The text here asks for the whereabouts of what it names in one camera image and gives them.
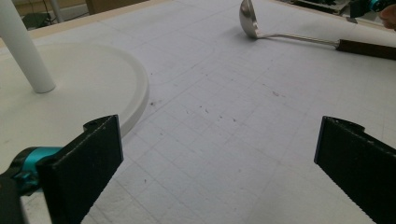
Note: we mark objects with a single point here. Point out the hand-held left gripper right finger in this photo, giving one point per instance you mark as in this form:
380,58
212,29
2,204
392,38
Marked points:
361,168

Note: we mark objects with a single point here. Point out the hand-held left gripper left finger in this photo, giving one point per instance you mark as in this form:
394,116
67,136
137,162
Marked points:
81,174

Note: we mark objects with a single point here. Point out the dark equipment base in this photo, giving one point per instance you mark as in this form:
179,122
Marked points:
317,5

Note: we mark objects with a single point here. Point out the white stand with round base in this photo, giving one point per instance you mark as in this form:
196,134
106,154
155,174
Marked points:
77,93

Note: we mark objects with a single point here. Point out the dark floor object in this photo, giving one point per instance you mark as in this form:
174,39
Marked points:
35,20

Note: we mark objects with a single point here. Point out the metal stand leg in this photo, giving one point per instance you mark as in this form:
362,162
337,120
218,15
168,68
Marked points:
56,9

